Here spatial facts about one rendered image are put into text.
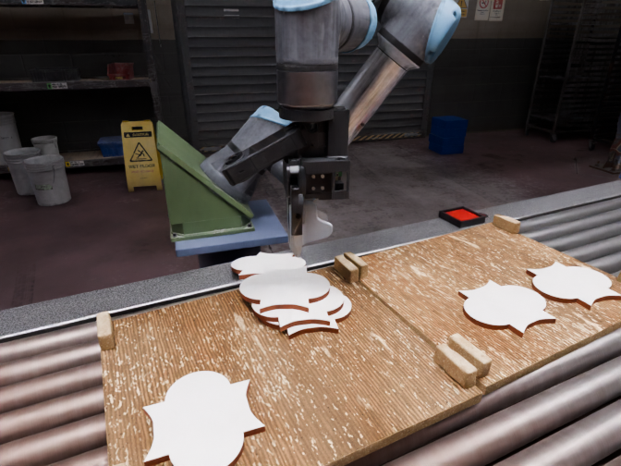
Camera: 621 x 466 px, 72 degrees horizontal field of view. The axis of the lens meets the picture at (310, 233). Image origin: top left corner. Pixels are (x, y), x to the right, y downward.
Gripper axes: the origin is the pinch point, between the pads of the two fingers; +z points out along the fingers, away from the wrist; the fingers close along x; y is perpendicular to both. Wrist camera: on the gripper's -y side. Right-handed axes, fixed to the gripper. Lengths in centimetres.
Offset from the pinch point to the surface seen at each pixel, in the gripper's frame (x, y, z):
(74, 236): 243, -133, 104
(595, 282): -1, 51, 10
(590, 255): 14, 63, 13
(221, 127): 467, -37, 73
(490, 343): -11.9, 26.1, 10.6
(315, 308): -2.9, 2.9, 8.7
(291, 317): -4.7, -0.8, 8.7
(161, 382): -12.8, -17.9, 10.7
